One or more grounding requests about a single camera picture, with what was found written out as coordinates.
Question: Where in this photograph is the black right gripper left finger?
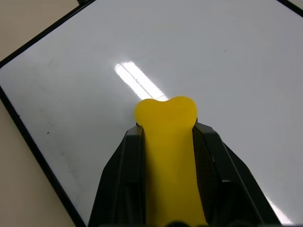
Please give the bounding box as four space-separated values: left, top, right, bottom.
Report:
88 125 148 227

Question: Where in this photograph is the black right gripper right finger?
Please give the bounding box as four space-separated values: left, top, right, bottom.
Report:
192 122 283 226

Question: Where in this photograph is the yellow bone-shaped toy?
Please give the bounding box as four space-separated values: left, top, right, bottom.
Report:
134 95 209 226

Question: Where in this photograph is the black-framed whiteboard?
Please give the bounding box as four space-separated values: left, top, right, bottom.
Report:
0 0 303 227

